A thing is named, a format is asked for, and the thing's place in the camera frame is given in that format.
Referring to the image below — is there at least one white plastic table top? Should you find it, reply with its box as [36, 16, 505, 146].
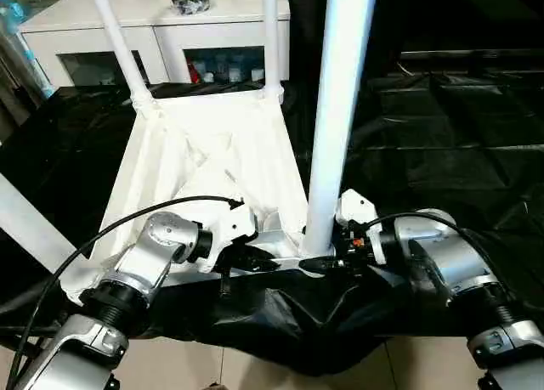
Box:
[59, 86, 337, 308]

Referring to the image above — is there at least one black work mat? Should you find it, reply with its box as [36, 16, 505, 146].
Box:
[0, 69, 544, 378]

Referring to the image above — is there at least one clear bag of black parts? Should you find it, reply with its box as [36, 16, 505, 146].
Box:
[170, 0, 213, 17]

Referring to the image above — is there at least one white glass-door cabinet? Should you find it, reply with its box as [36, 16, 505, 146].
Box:
[19, 0, 292, 89]

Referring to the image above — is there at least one blue white striped pole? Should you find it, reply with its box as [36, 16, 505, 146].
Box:
[0, 0, 54, 100]

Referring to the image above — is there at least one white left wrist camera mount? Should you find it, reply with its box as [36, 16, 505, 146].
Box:
[201, 194, 258, 274]

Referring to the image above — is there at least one black left wrist camera cable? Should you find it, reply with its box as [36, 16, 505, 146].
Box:
[0, 194, 246, 390]

